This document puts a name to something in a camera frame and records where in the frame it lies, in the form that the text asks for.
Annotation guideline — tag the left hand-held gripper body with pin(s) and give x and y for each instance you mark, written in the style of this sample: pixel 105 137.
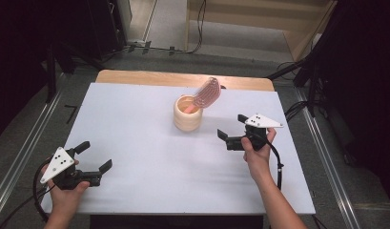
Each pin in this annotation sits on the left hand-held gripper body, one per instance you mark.
pixel 87 178

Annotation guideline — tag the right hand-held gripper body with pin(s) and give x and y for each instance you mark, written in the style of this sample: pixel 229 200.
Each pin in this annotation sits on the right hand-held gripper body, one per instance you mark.
pixel 258 138

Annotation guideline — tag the beige ribbed cup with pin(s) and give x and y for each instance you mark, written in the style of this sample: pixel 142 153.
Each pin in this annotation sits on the beige ribbed cup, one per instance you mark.
pixel 188 122

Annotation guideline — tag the pink hairbrush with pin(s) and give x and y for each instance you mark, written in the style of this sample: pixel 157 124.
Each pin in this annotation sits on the pink hairbrush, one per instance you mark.
pixel 208 93

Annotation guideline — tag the person's right hand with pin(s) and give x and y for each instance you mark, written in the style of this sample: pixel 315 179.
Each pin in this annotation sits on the person's right hand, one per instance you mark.
pixel 257 162

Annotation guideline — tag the person's left hand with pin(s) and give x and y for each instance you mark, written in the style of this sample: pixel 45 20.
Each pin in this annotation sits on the person's left hand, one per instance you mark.
pixel 64 200

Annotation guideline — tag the white table cover sheet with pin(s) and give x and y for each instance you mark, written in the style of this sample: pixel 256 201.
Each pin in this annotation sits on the white table cover sheet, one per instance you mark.
pixel 126 127

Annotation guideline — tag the black metal stand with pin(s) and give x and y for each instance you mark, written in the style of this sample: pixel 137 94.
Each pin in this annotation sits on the black metal stand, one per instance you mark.
pixel 313 82
pixel 51 73

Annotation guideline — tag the wooden table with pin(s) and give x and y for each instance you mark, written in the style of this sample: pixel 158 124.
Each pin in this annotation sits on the wooden table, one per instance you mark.
pixel 151 78

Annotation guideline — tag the light wooden platform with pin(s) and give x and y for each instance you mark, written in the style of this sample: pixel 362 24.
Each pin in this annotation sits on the light wooden platform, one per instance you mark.
pixel 246 22

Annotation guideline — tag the black curtain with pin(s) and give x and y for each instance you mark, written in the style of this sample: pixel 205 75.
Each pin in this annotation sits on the black curtain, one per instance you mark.
pixel 17 63
pixel 367 79

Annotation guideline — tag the black computer case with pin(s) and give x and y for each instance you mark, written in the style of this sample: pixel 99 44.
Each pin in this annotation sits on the black computer case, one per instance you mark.
pixel 103 28

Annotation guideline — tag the silver metal floor rail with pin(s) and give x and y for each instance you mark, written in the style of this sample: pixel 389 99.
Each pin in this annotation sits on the silver metal floor rail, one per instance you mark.
pixel 326 165
pixel 24 152

